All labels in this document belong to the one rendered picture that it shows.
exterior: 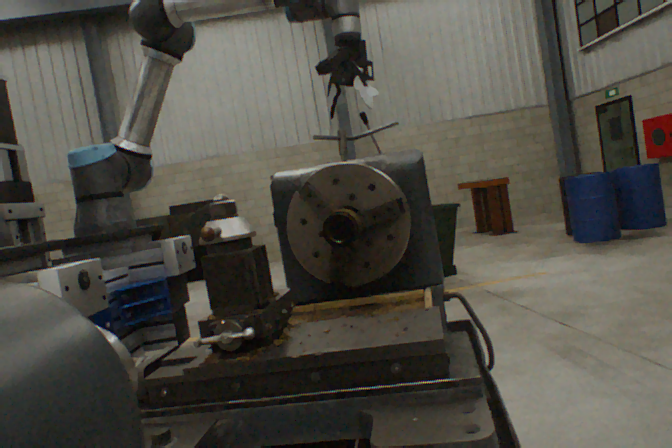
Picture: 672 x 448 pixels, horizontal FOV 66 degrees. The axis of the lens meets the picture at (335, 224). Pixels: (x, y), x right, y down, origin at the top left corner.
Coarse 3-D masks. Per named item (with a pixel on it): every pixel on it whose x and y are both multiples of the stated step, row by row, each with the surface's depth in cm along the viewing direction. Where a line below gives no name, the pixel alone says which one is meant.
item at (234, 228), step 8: (240, 216) 71; (208, 224) 70; (216, 224) 69; (224, 224) 69; (232, 224) 69; (240, 224) 70; (248, 224) 71; (224, 232) 69; (232, 232) 69; (240, 232) 69; (248, 232) 70; (200, 240) 70; (216, 240) 68; (224, 240) 68
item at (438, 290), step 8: (432, 288) 142; (440, 288) 142; (352, 296) 147; (360, 296) 146; (432, 296) 142; (440, 296) 143; (296, 304) 152; (304, 304) 151; (432, 304) 143; (440, 304) 143; (440, 312) 143; (448, 328) 171
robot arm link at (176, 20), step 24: (144, 0) 125; (168, 0) 124; (192, 0) 123; (216, 0) 123; (240, 0) 122; (264, 0) 122; (288, 0) 120; (312, 0) 126; (144, 24) 128; (168, 24) 127
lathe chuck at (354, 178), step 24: (336, 168) 129; (360, 168) 128; (336, 192) 129; (360, 192) 128; (384, 192) 127; (288, 216) 132; (312, 216) 131; (408, 216) 127; (312, 240) 131; (360, 240) 129; (384, 240) 128; (312, 264) 132; (360, 264) 130; (384, 264) 129
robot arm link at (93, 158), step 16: (112, 144) 135; (80, 160) 128; (96, 160) 129; (112, 160) 133; (80, 176) 129; (96, 176) 129; (112, 176) 132; (128, 176) 140; (80, 192) 129; (96, 192) 129
